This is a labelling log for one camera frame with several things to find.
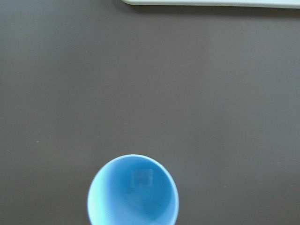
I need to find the clear ice cube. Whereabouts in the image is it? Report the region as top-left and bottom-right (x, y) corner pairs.
(131, 168), (153, 187)

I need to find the light blue plastic cup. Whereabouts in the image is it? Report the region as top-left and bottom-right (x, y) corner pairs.
(87, 154), (179, 225)

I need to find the cream rabbit tray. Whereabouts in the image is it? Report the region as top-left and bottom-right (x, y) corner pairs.
(123, 0), (300, 9)

